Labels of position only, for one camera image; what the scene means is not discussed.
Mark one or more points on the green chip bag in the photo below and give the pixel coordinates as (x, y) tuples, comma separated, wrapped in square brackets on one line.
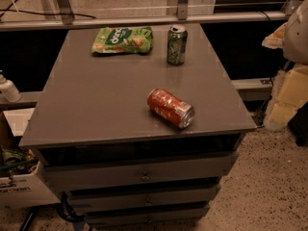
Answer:
[(123, 40)]

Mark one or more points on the red coke can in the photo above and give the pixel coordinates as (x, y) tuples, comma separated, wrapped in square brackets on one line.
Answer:
[(171, 108)]

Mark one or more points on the bottom grey drawer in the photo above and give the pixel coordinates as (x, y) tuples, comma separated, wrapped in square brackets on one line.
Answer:
[(148, 214)]

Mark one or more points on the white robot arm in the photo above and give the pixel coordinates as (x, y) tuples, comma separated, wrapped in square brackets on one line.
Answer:
[(295, 48)]

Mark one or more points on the grey drawer cabinet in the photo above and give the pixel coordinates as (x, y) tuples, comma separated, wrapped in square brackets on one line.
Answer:
[(93, 110)]

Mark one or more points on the grey drawer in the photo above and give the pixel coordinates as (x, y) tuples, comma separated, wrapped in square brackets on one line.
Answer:
[(65, 179), (149, 198), (148, 214)]

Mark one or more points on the top grey drawer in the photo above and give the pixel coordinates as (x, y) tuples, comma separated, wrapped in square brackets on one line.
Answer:
[(65, 179)]

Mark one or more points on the white cardboard box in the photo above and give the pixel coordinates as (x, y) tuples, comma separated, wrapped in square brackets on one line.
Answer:
[(26, 189)]

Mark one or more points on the white plastic bottle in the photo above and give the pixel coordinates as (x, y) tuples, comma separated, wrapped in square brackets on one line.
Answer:
[(8, 89)]

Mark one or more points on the middle grey drawer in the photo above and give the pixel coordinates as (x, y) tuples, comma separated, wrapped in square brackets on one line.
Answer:
[(149, 198)]

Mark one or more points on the metal frame rail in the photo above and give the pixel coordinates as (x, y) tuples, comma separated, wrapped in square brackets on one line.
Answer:
[(141, 21)]

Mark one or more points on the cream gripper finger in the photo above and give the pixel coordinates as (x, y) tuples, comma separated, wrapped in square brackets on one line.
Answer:
[(276, 39), (289, 93)]

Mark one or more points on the green soda can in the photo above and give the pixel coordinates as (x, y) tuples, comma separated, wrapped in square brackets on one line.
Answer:
[(176, 44)]

